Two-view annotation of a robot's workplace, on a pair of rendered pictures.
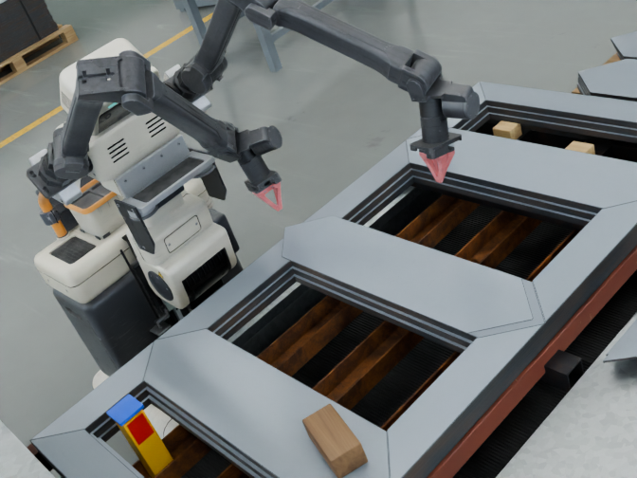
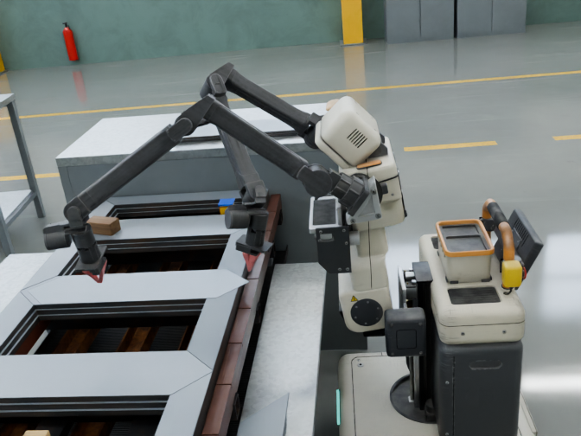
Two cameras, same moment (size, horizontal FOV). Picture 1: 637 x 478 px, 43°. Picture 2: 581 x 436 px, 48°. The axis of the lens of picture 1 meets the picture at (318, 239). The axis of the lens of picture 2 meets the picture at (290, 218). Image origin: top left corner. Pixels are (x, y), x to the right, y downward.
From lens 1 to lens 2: 330 cm
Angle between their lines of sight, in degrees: 105
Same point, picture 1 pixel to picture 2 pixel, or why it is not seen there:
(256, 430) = (150, 222)
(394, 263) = (134, 288)
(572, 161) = (24, 386)
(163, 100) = not seen: hidden behind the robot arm
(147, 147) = not seen: hidden behind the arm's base
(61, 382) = not seen: outside the picture
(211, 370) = (202, 226)
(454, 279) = (86, 292)
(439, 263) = (101, 296)
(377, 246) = (156, 292)
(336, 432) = (98, 220)
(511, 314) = (41, 288)
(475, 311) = (63, 284)
